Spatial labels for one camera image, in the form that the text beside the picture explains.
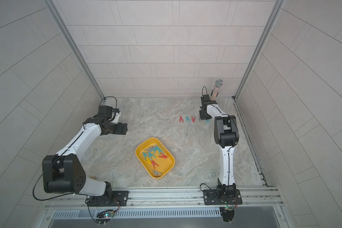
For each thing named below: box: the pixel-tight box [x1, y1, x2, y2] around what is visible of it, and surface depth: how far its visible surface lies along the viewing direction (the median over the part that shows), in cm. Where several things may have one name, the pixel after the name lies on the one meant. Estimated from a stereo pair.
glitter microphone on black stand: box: [210, 78, 224, 101], surface depth 90 cm
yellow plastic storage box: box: [135, 137, 176, 180], surface depth 86 cm
